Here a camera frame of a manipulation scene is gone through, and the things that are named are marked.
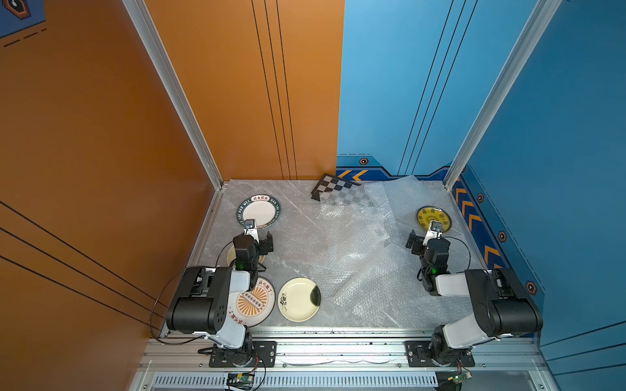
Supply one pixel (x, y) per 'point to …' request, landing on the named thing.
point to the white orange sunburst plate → (254, 307)
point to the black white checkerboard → (328, 183)
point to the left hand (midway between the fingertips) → (257, 229)
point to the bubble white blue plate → (265, 209)
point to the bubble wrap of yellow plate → (412, 305)
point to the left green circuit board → (240, 377)
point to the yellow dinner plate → (425, 214)
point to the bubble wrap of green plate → (407, 195)
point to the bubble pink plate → (382, 290)
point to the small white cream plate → (299, 300)
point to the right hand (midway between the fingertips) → (426, 233)
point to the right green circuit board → (459, 377)
